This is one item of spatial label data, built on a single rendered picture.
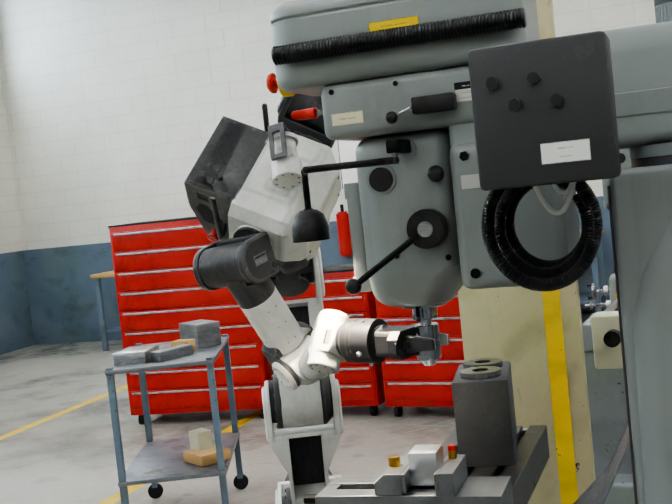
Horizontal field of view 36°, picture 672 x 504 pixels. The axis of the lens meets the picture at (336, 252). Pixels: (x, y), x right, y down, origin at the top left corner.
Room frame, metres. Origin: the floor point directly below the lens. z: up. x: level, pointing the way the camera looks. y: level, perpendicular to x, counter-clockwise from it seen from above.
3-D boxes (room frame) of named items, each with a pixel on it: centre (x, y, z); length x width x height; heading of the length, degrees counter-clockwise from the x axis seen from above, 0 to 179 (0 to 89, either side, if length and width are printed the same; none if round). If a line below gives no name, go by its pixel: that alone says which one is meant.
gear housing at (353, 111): (1.93, -0.20, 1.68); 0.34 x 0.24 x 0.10; 71
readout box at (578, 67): (1.53, -0.33, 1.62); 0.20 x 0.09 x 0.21; 71
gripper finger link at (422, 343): (1.92, -0.14, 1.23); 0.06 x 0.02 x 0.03; 55
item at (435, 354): (1.94, -0.16, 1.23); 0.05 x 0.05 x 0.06
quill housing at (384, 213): (1.94, -0.16, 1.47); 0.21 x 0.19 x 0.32; 161
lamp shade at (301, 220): (1.98, 0.04, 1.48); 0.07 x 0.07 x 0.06
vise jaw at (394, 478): (1.87, -0.07, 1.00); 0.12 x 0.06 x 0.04; 162
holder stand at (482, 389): (2.29, -0.30, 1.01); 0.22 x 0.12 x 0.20; 168
